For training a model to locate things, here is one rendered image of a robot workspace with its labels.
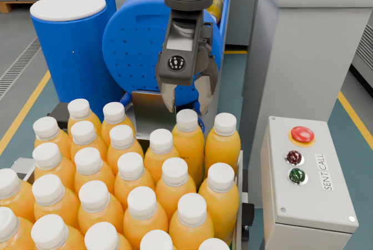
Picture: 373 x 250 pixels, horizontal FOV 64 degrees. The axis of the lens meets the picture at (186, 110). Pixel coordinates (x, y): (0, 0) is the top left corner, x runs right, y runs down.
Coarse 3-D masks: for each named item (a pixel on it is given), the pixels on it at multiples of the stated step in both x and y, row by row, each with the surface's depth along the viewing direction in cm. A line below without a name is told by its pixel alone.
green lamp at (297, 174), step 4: (296, 168) 43; (292, 172) 42; (296, 172) 42; (300, 172) 42; (304, 172) 42; (292, 176) 42; (296, 176) 41; (300, 176) 41; (304, 176) 42; (296, 180) 42; (300, 180) 41; (304, 180) 42
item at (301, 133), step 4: (296, 128) 49; (300, 128) 49; (304, 128) 49; (308, 128) 49; (292, 132) 48; (296, 132) 48; (300, 132) 48; (304, 132) 48; (308, 132) 48; (312, 132) 48; (296, 136) 48; (300, 136) 47; (304, 136) 47; (308, 136) 47; (312, 136) 48; (300, 140) 47; (304, 140) 47; (308, 140) 47
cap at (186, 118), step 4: (180, 112) 55; (184, 112) 55; (188, 112) 55; (192, 112) 55; (180, 116) 54; (184, 116) 54; (188, 116) 54; (192, 116) 54; (196, 116) 54; (180, 120) 53; (184, 120) 53; (188, 120) 53; (192, 120) 53; (196, 120) 54; (180, 124) 54; (184, 124) 53; (188, 124) 53; (192, 124) 54; (184, 128) 54; (188, 128) 54; (192, 128) 54
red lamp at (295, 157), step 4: (288, 152) 45; (292, 152) 45; (296, 152) 45; (288, 156) 45; (292, 156) 44; (296, 156) 44; (300, 156) 44; (292, 160) 44; (296, 160) 44; (300, 160) 44
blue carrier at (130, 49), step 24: (144, 0) 62; (120, 24) 66; (144, 24) 65; (216, 24) 106; (120, 48) 70; (144, 48) 69; (216, 48) 66; (120, 72) 74; (144, 72) 73; (192, 96) 75
